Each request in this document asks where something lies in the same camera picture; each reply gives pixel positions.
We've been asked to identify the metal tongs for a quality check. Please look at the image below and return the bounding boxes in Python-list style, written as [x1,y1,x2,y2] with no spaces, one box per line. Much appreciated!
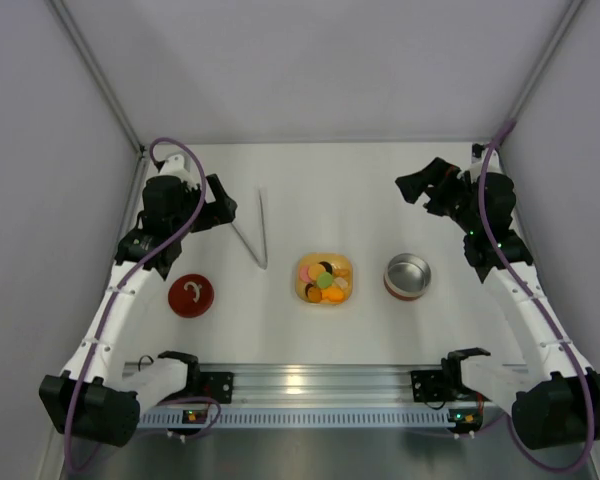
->
[230,187,269,271]

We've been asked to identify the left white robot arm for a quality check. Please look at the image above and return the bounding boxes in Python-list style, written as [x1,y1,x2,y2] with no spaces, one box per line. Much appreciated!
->
[39,151,237,447]

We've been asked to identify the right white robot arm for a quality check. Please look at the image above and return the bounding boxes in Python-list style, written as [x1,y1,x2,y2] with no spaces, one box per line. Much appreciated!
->
[395,157,600,450]

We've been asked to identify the round metal lunch box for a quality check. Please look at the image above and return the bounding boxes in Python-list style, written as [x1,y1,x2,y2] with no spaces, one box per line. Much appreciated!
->
[383,253,432,301]

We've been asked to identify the red round lid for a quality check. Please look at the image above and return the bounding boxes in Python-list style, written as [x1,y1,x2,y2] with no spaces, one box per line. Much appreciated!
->
[167,274,215,318]

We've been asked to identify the yellow food container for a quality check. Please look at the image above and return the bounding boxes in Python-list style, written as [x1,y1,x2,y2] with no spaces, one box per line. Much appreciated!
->
[294,252,354,306]

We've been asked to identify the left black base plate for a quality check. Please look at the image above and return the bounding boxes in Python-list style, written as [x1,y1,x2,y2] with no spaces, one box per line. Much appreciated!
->
[199,372,234,404]

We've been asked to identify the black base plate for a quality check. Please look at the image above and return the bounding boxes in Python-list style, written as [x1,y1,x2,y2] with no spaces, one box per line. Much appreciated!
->
[410,369,449,404]
[199,372,234,404]

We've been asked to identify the aluminium mounting rail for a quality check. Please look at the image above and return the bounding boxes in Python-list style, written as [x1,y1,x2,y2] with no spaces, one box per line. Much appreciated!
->
[122,362,529,407]

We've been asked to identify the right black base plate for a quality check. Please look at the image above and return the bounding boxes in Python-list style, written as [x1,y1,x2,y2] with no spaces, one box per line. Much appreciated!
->
[410,369,449,404]

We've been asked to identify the right aluminium frame post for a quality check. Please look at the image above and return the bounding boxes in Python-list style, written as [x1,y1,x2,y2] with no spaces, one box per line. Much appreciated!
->
[494,0,588,146]

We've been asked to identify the aluminium frame post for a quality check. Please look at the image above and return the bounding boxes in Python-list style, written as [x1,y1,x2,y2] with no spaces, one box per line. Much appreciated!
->
[494,0,588,146]
[45,0,145,155]

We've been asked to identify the slotted cable duct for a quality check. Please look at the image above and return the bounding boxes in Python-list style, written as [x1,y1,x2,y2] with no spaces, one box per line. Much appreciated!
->
[138,407,459,429]

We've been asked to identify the left aluminium frame post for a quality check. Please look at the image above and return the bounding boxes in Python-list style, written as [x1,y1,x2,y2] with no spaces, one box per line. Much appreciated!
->
[45,0,145,155]

